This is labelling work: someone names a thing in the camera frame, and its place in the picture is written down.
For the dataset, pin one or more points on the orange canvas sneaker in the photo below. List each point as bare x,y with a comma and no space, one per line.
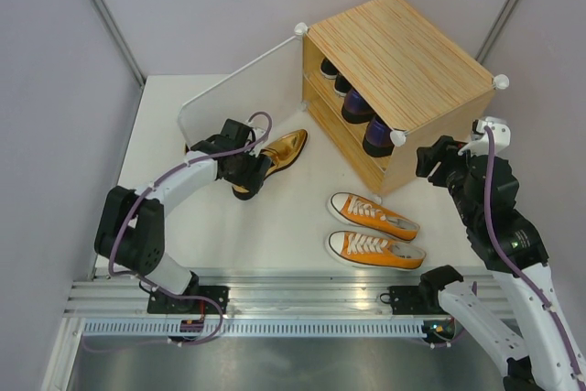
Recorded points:
356,210
367,251

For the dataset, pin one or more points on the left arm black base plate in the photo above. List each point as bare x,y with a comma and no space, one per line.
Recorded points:
213,301

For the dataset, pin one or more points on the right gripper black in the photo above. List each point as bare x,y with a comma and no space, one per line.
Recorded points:
444,149

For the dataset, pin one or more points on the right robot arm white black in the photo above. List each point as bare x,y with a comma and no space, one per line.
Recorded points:
542,354

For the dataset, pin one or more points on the purple loafer shoe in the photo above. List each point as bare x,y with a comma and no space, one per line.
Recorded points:
355,109
377,141

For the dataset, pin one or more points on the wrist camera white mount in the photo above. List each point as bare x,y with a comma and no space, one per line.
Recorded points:
256,139
487,133

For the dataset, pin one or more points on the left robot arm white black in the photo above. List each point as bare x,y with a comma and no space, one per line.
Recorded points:
131,232

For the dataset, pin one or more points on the orange canvas sneaker upper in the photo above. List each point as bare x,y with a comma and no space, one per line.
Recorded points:
356,210

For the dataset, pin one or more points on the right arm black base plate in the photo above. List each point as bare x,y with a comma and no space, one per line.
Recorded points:
404,300

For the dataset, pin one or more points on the gold heeled shoe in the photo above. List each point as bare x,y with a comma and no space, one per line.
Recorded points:
277,156

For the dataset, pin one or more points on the black canvas sneaker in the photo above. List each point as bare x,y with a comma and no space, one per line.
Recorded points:
341,85
328,69

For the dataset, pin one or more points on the orange canvas sneaker lower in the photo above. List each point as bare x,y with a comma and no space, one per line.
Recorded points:
367,251

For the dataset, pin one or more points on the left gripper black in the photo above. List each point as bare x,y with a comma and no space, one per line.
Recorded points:
250,180

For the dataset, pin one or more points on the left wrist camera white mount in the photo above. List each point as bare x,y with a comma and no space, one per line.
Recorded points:
256,139

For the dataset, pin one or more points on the white slotted cable duct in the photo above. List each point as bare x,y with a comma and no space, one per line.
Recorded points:
411,329

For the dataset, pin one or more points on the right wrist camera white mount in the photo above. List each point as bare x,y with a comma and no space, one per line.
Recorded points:
487,133

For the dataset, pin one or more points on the white translucent cabinet door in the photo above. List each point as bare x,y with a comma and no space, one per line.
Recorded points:
271,83

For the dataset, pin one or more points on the aluminium rail frame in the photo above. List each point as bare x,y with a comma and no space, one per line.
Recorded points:
249,297

